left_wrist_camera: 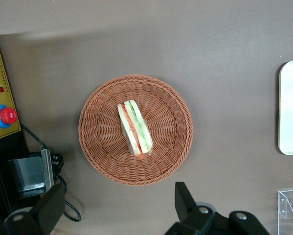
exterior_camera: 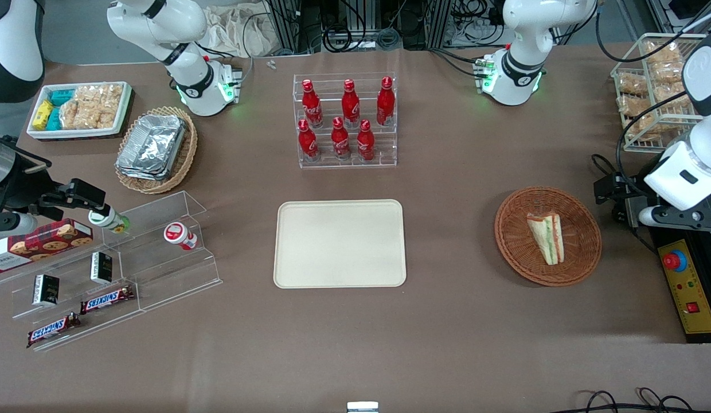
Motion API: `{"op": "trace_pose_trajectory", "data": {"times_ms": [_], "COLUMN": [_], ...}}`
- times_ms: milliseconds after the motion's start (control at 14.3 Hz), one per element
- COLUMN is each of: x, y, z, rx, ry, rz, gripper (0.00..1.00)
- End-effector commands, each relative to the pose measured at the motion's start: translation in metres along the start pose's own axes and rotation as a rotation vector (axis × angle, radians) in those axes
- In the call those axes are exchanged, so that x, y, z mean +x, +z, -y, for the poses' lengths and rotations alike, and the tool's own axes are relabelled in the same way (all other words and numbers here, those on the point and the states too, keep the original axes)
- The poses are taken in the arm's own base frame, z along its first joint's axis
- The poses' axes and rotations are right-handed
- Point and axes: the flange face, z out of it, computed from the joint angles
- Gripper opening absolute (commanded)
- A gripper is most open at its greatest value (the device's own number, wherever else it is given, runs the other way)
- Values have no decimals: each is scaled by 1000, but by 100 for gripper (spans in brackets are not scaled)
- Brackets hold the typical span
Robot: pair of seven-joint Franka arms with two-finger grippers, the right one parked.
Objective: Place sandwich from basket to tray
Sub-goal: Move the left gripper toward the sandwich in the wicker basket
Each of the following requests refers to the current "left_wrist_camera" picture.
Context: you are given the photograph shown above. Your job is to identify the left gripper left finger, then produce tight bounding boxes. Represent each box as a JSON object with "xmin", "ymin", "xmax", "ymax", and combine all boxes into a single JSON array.
[{"xmin": 3, "ymin": 183, "xmax": 66, "ymax": 235}]

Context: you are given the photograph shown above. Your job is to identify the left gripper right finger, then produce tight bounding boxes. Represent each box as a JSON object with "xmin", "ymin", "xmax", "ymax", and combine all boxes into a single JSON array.
[{"xmin": 164, "ymin": 181, "xmax": 270, "ymax": 235}]

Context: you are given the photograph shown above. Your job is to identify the plastic triangle sandwich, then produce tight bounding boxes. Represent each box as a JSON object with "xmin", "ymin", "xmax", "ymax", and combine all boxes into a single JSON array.
[{"xmin": 117, "ymin": 99, "xmax": 153, "ymax": 160}]

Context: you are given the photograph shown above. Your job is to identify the empty-bottomed brown wicker basket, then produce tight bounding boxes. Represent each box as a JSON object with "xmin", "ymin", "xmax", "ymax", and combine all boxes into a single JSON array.
[{"xmin": 78, "ymin": 74, "xmax": 194, "ymax": 187}]

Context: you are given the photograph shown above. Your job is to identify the cream plastic serving tray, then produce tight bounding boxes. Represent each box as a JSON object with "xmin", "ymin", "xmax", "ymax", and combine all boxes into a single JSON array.
[{"xmin": 278, "ymin": 59, "xmax": 293, "ymax": 156}]

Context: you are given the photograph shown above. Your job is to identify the red emergency stop button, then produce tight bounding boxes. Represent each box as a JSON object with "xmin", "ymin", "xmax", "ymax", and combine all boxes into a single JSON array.
[{"xmin": 0, "ymin": 104, "xmax": 19, "ymax": 129}]

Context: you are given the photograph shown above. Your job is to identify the clear acrylic bottle rack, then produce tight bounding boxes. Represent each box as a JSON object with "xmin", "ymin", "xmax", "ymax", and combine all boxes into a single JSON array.
[{"xmin": 277, "ymin": 187, "xmax": 293, "ymax": 235}]

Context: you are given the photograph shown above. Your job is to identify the black machine with yellow panel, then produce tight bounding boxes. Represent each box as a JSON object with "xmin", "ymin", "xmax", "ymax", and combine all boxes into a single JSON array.
[{"xmin": 0, "ymin": 31, "xmax": 27, "ymax": 228}]

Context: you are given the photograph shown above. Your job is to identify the grey metal box bracket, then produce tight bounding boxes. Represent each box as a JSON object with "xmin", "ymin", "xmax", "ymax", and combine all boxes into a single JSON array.
[{"xmin": 8, "ymin": 148, "xmax": 54, "ymax": 199}]

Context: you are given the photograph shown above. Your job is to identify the black machine power cable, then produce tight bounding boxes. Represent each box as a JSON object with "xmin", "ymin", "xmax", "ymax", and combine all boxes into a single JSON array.
[{"xmin": 20, "ymin": 122, "xmax": 82, "ymax": 222}]

